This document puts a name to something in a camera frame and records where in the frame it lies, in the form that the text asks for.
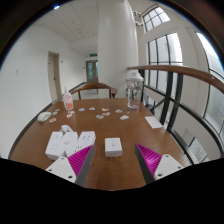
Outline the small high window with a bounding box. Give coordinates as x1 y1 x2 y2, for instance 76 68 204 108
141 6 171 34

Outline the wooden chair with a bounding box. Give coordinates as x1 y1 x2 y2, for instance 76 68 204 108
68 82 119 101

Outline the white paper card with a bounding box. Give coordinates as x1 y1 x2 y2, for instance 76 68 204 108
144 115 165 130

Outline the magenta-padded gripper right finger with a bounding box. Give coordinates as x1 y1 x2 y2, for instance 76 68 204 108
134 143 185 185

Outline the wooden handrail black railing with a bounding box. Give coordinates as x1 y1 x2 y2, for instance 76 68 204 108
126 64 224 165

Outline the beige side door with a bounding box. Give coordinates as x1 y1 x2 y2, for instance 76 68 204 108
47 50 62 103

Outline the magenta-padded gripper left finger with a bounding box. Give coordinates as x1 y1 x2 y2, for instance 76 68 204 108
45 144 96 188

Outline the white charger block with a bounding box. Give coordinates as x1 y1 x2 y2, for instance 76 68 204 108
104 137 124 159

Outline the wide black-framed window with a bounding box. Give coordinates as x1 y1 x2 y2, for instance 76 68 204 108
195 31 224 135

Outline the tall black-framed window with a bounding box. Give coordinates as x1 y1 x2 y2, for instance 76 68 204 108
147 31 184 95

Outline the white pump bottle orange label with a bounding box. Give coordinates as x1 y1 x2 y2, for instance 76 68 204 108
62 86 74 112

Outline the glazed double door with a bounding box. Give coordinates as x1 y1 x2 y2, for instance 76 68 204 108
85 59 99 84

